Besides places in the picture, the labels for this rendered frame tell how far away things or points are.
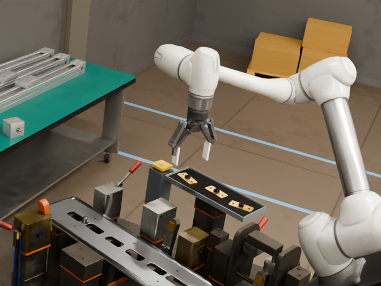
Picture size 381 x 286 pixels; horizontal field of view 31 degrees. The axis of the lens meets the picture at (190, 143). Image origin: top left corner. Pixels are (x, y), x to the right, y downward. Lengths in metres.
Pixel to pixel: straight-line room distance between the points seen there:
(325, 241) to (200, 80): 0.76
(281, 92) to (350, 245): 0.64
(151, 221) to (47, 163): 2.35
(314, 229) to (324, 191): 2.80
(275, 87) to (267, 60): 4.84
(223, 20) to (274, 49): 1.27
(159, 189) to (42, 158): 2.23
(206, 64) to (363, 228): 0.81
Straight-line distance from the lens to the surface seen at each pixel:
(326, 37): 7.79
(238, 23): 8.54
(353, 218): 2.56
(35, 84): 4.42
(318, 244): 2.62
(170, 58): 2.44
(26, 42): 5.38
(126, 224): 3.11
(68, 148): 4.94
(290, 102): 2.78
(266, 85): 2.64
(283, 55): 7.50
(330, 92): 2.67
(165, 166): 2.62
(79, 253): 2.29
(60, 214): 2.56
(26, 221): 2.39
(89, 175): 5.03
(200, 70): 2.34
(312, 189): 5.39
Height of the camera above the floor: 2.30
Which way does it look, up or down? 24 degrees down
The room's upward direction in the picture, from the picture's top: 9 degrees clockwise
